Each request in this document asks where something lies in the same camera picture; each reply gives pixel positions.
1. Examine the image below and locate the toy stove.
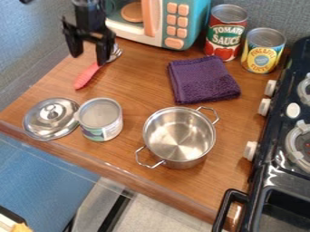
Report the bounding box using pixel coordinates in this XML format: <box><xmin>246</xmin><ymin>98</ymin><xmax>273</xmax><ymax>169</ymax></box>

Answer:
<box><xmin>210</xmin><ymin>35</ymin><xmax>310</xmax><ymax>232</ymax></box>

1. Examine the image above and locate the red tomato sauce can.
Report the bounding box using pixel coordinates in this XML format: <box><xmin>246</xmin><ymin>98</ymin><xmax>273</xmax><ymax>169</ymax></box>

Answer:
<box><xmin>202</xmin><ymin>3</ymin><xmax>250</xmax><ymax>63</ymax></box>

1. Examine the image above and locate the purple cloth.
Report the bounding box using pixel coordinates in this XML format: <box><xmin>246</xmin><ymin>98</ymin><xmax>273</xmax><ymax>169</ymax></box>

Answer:
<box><xmin>166</xmin><ymin>54</ymin><xmax>243</xmax><ymax>105</ymax></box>

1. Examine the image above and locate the short green can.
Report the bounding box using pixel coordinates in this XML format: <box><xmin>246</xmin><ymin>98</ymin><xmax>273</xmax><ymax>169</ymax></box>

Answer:
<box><xmin>73</xmin><ymin>97</ymin><xmax>125</xmax><ymax>143</ymax></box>

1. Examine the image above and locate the silver pot lid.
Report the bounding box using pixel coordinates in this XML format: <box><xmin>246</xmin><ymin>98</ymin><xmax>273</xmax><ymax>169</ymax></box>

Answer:
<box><xmin>20</xmin><ymin>96</ymin><xmax>82</xmax><ymax>142</ymax></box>

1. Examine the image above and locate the silver pot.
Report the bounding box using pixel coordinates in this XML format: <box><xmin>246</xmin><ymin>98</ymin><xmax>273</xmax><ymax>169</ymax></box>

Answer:
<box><xmin>132</xmin><ymin>105</ymin><xmax>222</xmax><ymax>170</ymax></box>

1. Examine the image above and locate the pink handled fork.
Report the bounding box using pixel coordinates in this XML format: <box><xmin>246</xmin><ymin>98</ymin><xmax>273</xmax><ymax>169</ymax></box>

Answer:
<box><xmin>73</xmin><ymin>43</ymin><xmax>124</xmax><ymax>91</ymax></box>

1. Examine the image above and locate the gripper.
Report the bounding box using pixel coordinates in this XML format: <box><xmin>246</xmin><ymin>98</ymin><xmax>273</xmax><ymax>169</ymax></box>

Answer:
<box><xmin>60</xmin><ymin>8</ymin><xmax>118</xmax><ymax>67</ymax></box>

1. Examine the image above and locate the yellow pineapple can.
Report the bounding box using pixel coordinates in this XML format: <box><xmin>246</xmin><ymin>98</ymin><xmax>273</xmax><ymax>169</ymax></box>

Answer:
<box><xmin>239</xmin><ymin>26</ymin><xmax>288</xmax><ymax>75</ymax></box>

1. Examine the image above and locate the toy microwave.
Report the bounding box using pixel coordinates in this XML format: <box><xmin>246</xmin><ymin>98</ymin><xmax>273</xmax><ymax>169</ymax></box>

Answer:
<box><xmin>102</xmin><ymin>0</ymin><xmax>214</xmax><ymax>52</ymax></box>

